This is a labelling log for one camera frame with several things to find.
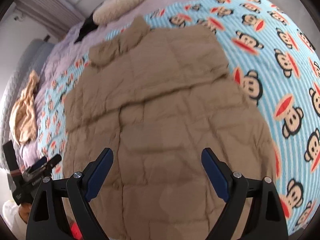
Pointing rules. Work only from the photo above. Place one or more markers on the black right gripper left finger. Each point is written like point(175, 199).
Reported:
point(48, 219)

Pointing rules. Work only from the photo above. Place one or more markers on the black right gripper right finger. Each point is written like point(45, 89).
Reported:
point(266, 218)

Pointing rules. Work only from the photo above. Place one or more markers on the tan puffer jacket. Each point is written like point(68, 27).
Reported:
point(157, 98)

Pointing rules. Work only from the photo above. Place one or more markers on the person's left hand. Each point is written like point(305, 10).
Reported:
point(24, 211)

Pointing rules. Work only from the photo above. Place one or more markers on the beige striped garment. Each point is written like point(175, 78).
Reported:
point(22, 120)

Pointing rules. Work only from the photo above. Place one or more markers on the grey padded headboard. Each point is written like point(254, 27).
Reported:
point(33, 58)

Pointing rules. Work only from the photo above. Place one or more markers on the blue monkey print blanket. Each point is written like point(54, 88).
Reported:
point(269, 58)

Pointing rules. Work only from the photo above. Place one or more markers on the black garment on bed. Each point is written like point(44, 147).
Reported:
point(87, 27)

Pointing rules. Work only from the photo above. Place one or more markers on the cream fluffy pillow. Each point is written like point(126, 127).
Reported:
point(111, 10)

